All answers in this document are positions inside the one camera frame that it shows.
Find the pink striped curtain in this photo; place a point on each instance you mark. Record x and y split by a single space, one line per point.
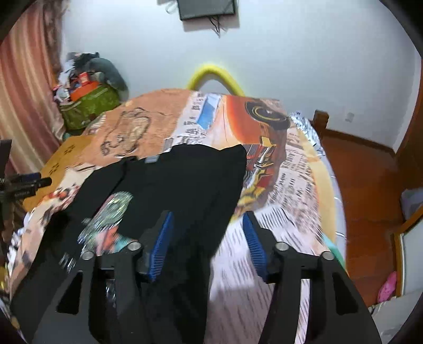
23 82

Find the printed blanket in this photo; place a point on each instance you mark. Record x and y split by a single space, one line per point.
290 185

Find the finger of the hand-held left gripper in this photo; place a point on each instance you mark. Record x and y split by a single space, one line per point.
26 177
29 186

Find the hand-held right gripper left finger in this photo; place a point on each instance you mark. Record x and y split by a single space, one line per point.
162 244

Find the wooden framed furniture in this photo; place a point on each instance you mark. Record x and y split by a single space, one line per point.
401 231

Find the yellow foam tube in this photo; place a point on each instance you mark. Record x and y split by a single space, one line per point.
206 68

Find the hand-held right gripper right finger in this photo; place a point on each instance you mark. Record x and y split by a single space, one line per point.
254 244

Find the pink slipper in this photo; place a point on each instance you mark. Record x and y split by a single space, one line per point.
387 286

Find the small wall monitor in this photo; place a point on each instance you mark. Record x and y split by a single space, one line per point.
205 8

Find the wooden bed post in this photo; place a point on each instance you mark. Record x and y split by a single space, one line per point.
320 120

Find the bamboo lap desk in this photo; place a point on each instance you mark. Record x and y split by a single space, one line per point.
59 155

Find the black printed t-shirt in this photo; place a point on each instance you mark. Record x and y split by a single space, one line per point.
185 185

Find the white wall socket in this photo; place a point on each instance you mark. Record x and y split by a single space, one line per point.
349 116

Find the orange box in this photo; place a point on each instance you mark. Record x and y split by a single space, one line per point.
84 91

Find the green storage box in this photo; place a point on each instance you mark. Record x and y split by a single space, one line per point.
89 106

